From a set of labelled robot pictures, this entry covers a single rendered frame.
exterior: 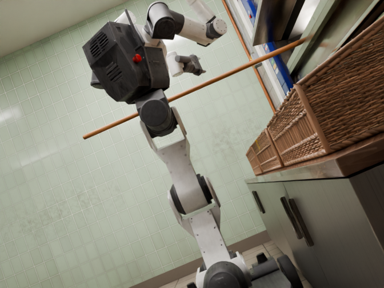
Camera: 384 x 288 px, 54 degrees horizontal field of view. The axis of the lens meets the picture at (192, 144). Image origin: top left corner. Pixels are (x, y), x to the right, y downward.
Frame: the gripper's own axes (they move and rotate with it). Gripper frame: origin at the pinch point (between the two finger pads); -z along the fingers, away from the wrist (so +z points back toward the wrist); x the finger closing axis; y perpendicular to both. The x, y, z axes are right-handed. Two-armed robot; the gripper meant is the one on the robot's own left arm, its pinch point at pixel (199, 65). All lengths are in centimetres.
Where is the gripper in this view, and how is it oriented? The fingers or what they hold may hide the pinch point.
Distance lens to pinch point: 218.4
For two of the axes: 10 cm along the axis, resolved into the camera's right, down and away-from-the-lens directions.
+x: 3.9, 9.1, -1.3
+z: -5.8, 1.3, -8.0
